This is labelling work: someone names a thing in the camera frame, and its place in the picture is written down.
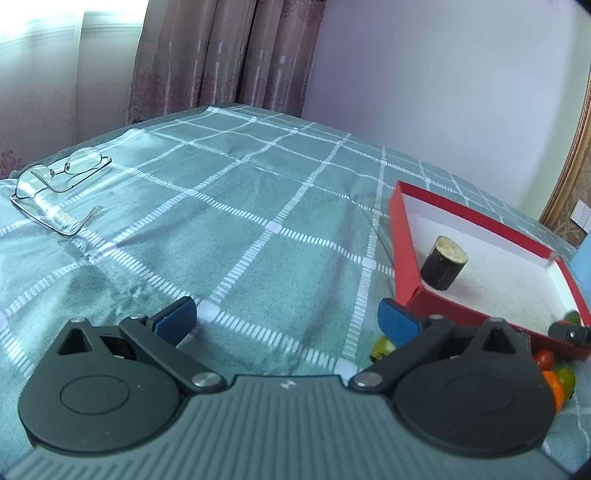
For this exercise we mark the blue electric kettle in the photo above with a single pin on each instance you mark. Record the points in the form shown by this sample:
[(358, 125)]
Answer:
[(582, 267)]

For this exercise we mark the sheer white curtain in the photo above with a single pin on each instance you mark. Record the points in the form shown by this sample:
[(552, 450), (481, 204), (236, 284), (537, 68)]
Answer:
[(55, 92)]

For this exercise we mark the brown patterned curtain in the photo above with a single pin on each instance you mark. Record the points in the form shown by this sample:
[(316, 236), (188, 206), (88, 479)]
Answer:
[(207, 55)]

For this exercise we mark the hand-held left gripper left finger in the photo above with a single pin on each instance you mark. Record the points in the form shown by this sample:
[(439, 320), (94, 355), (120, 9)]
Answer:
[(178, 319)]

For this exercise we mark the golden wooden wall frame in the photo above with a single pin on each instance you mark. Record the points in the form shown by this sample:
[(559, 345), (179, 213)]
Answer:
[(561, 184)]

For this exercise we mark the white wall switch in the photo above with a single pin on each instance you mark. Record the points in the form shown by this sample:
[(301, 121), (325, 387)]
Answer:
[(581, 214)]

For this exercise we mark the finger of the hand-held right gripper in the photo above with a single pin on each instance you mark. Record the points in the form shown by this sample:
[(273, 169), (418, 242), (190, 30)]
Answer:
[(570, 332)]

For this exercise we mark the red cherry tomato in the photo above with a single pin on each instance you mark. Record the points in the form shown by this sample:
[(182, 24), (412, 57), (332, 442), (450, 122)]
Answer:
[(545, 359)]

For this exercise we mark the red cardboard box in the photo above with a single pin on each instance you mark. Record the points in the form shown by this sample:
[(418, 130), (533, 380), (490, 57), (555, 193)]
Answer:
[(498, 277)]

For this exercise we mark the metal-framed eyeglasses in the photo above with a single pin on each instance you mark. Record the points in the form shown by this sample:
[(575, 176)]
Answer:
[(83, 159)]

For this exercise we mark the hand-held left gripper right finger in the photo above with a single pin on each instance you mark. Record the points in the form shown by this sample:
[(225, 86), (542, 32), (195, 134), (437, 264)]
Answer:
[(397, 323)]

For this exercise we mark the orange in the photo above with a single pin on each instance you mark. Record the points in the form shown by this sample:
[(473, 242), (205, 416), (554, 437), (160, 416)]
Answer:
[(553, 387)]

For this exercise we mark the green checked tablecloth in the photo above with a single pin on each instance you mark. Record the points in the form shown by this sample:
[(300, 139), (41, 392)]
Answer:
[(258, 184)]

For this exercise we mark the cucumber piece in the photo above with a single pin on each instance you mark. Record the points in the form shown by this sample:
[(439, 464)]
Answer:
[(383, 347)]

